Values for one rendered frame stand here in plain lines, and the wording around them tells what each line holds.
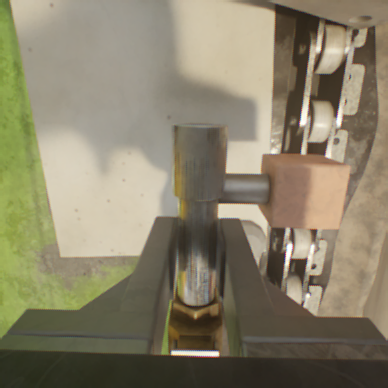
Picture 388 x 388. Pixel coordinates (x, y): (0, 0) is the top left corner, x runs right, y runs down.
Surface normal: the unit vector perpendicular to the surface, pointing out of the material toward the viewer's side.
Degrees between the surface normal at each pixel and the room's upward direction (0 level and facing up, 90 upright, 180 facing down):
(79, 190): 0
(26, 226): 0
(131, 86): 0
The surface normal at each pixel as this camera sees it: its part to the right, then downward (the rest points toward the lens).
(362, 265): -0.74, 0.18
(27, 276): -0.02, 0.29
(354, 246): -0.36, 0.30
